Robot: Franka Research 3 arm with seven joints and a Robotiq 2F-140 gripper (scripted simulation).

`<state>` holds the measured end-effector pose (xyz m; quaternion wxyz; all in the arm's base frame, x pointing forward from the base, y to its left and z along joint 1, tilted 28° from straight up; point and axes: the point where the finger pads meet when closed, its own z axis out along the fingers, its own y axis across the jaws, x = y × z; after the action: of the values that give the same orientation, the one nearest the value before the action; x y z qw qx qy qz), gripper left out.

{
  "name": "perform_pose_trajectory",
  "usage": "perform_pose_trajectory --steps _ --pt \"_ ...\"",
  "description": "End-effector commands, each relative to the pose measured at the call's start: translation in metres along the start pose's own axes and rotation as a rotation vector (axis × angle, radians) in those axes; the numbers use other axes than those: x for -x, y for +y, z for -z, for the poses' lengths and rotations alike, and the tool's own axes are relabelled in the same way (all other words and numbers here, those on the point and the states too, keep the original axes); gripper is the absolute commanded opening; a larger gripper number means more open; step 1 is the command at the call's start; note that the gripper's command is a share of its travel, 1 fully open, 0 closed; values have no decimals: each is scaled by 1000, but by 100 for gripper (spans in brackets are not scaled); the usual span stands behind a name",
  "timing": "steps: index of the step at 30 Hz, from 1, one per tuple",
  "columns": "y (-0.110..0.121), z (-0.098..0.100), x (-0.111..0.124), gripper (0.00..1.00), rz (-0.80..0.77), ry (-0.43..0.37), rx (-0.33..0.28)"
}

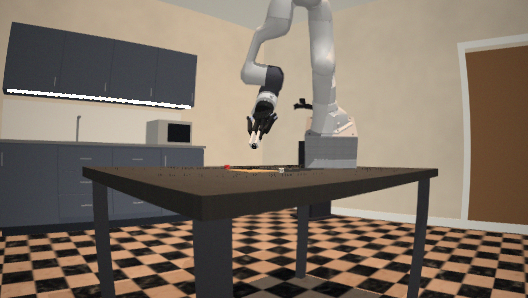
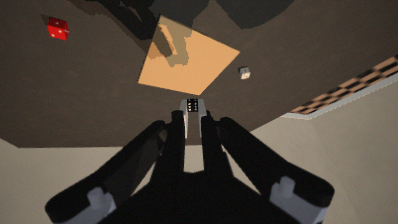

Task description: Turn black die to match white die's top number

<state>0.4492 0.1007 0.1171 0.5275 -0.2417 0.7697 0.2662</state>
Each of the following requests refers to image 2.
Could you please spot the red die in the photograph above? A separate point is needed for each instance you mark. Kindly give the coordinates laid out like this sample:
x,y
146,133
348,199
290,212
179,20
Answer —
x,y
58,28

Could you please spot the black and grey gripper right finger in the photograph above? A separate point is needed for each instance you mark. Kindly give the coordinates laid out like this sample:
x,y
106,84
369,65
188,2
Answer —
x,y
303,195

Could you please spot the orange flat mat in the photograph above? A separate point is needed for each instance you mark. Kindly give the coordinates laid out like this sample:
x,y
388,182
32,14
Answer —
x,y
183,59

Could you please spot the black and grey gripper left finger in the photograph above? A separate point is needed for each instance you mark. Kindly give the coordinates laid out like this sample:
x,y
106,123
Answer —
x,y
91,199

